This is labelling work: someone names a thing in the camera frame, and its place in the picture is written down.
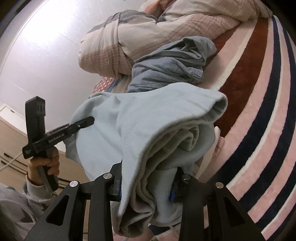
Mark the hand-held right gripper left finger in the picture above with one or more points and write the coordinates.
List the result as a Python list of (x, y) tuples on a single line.
[(117, 185)]

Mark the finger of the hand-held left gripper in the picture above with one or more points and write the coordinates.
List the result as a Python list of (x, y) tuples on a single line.
[(83, 122)]

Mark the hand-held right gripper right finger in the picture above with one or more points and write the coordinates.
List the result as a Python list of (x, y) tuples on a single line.
[(177, 192)]

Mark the light blue pants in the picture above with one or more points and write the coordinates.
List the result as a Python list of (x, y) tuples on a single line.
[(143, 129)]

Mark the person's left forearm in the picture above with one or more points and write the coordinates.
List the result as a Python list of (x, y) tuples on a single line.
[(16, 204)]

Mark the person's left hand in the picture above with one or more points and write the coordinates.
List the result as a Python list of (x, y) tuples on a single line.
[(54, 162)]

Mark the white cabinet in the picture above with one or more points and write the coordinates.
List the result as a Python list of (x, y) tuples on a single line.
[(9, 113)]

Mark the wooden cabinet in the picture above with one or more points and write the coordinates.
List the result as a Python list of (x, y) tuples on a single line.
[(13, 139)]

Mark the pink dotted cloth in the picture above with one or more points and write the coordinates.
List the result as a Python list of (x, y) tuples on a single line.
[(103, 84)]

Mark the blue-grey garment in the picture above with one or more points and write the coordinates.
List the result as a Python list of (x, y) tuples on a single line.
[(161, 67)]

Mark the beige plaid quilt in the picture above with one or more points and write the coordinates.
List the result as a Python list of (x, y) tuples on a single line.
[(143, 34)]

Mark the striped blanket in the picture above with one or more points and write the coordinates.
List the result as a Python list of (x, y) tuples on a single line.
[(254, 92)]

